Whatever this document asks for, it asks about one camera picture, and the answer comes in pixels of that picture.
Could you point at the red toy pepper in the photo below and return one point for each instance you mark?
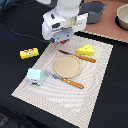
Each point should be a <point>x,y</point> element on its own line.
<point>64,41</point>

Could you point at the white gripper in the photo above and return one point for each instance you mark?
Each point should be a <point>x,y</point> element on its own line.
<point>56,28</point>

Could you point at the yellow toy butter box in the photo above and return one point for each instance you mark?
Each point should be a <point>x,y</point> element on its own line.
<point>29,53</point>

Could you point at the pink toy stove board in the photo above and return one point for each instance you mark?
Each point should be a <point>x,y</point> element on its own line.
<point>107,27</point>

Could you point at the woven beige placemat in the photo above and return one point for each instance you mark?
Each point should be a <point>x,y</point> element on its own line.
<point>63,100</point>

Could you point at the yellow toy cheese wedge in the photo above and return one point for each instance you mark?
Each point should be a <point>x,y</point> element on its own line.
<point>86,50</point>

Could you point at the toy knife wooden handle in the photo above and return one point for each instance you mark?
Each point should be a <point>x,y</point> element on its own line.
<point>79,56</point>

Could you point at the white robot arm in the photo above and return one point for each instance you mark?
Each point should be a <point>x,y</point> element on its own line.
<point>65,8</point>

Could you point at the beige bowl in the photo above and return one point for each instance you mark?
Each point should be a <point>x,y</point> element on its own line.
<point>122,14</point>

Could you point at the large grey pot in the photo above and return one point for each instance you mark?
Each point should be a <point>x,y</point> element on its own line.
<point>94,9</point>

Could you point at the light blue milk carton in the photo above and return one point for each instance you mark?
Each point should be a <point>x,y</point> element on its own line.
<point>35,76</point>

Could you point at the round wooden plate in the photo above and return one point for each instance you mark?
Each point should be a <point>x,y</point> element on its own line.
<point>67,66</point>

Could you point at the toy fork wooden handle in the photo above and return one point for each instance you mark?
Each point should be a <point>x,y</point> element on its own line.
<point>70,82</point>

